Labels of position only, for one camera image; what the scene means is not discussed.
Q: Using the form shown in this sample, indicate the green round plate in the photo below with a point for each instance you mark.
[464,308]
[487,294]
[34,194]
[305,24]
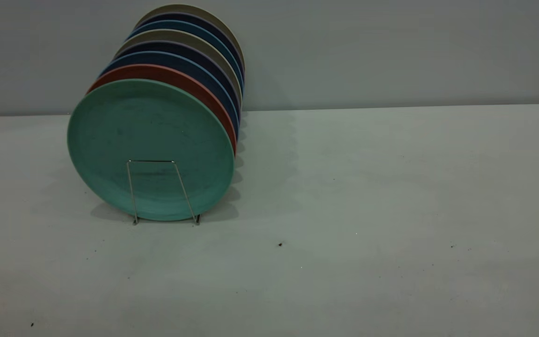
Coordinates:
[148,135]

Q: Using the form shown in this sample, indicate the pink round plate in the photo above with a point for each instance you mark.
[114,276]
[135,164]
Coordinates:
[157,72]

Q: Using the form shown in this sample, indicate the dark purple round plate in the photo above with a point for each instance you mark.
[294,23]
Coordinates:
[171,46]

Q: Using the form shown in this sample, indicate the beige round plate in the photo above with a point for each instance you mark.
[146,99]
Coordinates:
[180,8]
[171,35]

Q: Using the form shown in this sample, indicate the teal blue round plate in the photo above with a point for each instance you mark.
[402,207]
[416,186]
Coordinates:
[176,25]

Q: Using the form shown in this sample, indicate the dark navy round plate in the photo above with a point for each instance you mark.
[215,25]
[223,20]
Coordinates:
[180,16]

